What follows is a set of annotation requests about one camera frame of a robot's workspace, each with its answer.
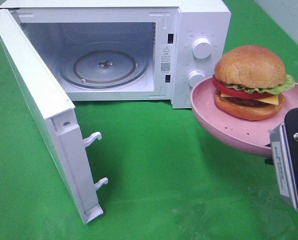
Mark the burger with lettuce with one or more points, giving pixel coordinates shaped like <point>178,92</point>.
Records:
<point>249,83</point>

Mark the pink speckled plate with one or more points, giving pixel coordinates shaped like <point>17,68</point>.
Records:
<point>251,137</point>

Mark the white microwave knob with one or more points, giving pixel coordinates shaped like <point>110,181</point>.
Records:
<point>195,77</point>
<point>201,48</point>

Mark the white microwave door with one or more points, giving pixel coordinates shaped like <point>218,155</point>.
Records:
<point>55,117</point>

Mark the clear tape patch right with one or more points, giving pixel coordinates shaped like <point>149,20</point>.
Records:
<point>276,223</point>

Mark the clear tape patch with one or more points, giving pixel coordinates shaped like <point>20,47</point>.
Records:
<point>193,221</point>
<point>276,223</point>

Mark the clear tape patch front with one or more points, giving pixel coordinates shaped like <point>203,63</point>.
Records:
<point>193,221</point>

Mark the white microwave oven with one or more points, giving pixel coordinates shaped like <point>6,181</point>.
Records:
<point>169,27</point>

